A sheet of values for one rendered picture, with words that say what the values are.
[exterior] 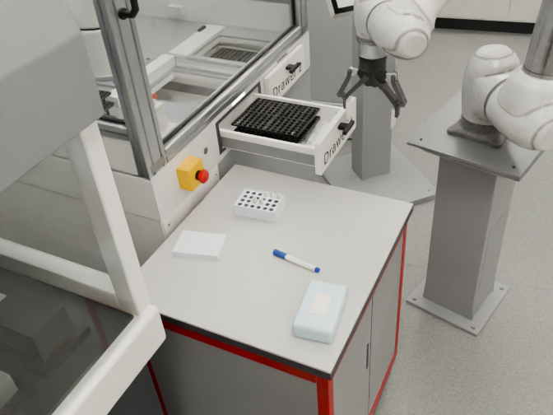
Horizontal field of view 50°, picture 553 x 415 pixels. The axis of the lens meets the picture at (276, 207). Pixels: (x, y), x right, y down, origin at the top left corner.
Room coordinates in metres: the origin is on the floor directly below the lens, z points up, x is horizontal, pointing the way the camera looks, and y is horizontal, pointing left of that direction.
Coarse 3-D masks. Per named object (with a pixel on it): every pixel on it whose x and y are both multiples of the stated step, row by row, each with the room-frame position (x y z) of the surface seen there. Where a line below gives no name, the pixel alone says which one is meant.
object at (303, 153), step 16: (256, 96) 1.80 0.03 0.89; (272, 96) 1.77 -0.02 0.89; (240, 112) 1.73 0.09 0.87; (320, 112) 1.68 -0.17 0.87; (336, 112) 1.66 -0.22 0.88; (224, 128) 1.63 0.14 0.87; (224, 144) 1.58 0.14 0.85; (240, 144) 1.55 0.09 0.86; (256, 144) 1.52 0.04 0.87; (272, 144) 1.50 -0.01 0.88; (288, 144) 1.47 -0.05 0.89; (304, 144) 1.55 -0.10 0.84; (288, 160) 1.47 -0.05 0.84; (304, 160) 1.44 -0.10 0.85
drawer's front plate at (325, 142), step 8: (352, 104) 1.63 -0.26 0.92; (344, 112) 1.57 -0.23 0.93; (352, 112) 1.63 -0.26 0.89; (336, 120) 1.52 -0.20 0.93; (344, 120) 1.57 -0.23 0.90; (328, 128) 1.48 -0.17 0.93; (336, 128) 1.51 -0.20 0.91; (352, 128) 1.63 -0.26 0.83; (320, 136) 1.44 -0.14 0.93; (328, 136) 1.46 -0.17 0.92; (336, 136) 1.51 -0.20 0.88; (344, 136) 1.57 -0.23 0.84; (320, 144) 1.41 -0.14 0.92; (328, 144) 1.46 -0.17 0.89; (336, 144) 1.51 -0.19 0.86; (320, 152) 1.41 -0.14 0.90; (328, 152) 1.46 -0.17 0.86; (336, 152) 1.51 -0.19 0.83; (320, 160) 1.40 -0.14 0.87; (328, 160) 1.46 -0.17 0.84; (320, 168) 1.40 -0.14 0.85
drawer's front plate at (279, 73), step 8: (296, 48) 2.06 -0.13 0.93; (288, 56) 1.99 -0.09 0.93; (296, 56) 2.03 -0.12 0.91; (280, 64) 1.93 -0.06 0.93; (272, 72) 1.87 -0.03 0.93; (280, 72) 1.91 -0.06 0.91; (288, 72) 1.97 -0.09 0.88; (296, 72) 2.02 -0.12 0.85; (264, 80) 1.84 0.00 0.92; (272, 80) 1.86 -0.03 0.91; (280, 80) 1.91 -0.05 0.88; (288, 80) 1.96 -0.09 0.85; (296, 80) 2.02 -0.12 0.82; (264, 88) 1.84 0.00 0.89; (272, 88) 1.86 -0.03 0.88; (280, 88) 1.91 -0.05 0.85; (288, 88) 1.96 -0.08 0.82; (280, 96) 1.90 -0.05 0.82
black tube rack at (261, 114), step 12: (252, 108) 1.69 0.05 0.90; (264, 108) 1.69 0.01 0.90; (276, 108) 1.68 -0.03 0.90; (288, 108) 1.67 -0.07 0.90; (300, 108) 1.67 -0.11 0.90; (312, 108) 1.67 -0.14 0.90; (240, 120) 1.62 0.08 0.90; (252, 120) 1.62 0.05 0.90; (264, 120) 1.61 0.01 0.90; (276, 120) 1.61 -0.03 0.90; (288, 120) 1.65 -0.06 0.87; (300, 120) 1.59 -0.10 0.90; (312, 120) 1.63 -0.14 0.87; (240, 132) 1.61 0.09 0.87; (252, 132) 1.60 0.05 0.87; (264, 132) 1.57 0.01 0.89; (276, 132) 1.54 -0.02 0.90; (288, 132) 1.53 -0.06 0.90
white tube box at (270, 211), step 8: (248, 192) 1.40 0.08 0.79; (256, 192) 1.39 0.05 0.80; (240, 200) 1.36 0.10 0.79; (248, 200) 1.36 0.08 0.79; (264, 200) 1.36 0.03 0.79; (272, 200) 1.34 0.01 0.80; (280, 200) 1.34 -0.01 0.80; (240, 208) 1.32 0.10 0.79; (248, 208) 1.32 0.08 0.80; (256, 208) 1.31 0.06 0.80; (264, 208) 1.32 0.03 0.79; (272, 208) 1.31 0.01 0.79; (280, 208) 1.32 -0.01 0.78; (240, 216) 1.33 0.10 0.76; (248, 216) 1.32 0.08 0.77; (256, 216) 1.31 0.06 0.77; (264, 216) 1.30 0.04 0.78; (272, 216) 1.29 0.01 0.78
